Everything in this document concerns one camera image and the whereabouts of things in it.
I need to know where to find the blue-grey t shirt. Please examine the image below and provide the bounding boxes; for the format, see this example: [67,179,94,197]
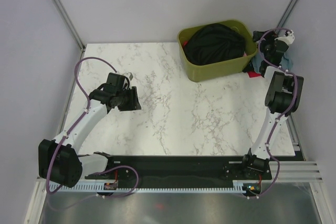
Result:
[252,52,293,70]

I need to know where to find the red t shirt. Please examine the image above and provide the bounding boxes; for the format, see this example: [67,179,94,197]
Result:
[247,71,261,78]

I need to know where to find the olive green plastic bin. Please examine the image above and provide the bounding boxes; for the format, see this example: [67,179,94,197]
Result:
[177,19,257,82]

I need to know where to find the black t shirt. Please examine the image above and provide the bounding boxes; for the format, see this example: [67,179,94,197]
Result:
[243,60,261,74]

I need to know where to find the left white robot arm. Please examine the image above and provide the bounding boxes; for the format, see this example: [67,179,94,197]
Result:
[38,72,141,188]

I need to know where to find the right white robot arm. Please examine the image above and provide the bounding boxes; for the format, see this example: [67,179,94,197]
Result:
[240,28,304,179]

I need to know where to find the black clothes in bin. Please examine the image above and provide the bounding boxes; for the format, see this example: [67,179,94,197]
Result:
[183,23,246,66]

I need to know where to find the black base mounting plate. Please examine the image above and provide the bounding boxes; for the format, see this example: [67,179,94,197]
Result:
[87,156,272,189]

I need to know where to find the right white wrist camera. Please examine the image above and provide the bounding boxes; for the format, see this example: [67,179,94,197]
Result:
[275,30,295,46]

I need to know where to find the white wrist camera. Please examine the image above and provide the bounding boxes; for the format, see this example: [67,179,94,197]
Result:
[122,72,133,81]
[275,30,295,46]

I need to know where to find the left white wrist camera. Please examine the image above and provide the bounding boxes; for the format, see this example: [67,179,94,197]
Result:
[122,72,133,81]

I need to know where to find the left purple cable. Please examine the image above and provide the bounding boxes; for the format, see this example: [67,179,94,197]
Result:
[45,56,140,212]

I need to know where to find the purple cable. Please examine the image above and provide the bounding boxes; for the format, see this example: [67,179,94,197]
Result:
[45,56,140,212]
[245,28,299,200]

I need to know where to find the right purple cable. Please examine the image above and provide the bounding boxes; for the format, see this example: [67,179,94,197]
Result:
[245,28,299,200]

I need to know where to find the front aluminium rail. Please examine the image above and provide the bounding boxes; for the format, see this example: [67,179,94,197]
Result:
[36,159,324,183]

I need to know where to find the left aluminium frame post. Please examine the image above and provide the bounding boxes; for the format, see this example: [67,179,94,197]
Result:
[51,0,86,52]

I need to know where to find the white slotted cable duct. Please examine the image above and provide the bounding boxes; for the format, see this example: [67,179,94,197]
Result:
[49,180,263,195]

